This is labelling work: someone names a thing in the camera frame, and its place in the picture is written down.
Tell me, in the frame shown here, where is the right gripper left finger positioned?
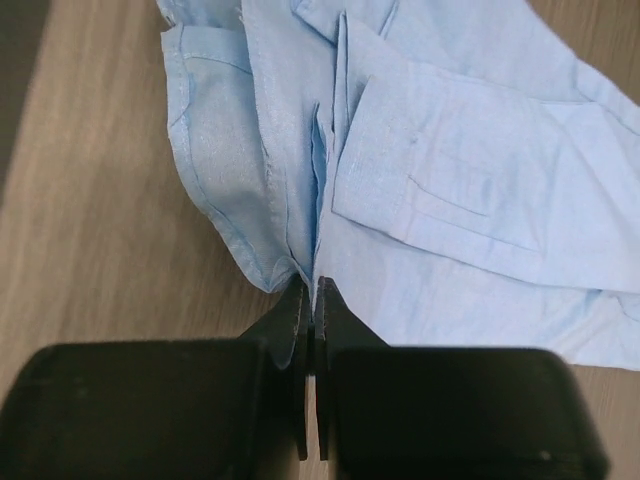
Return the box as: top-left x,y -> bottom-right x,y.
1,279 -> 310,479

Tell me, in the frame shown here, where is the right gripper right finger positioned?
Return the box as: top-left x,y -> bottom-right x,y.
313,278 -> 610,479

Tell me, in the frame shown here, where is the light blue long sleeve shirt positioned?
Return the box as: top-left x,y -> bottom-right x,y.
158,1 -> 639,370

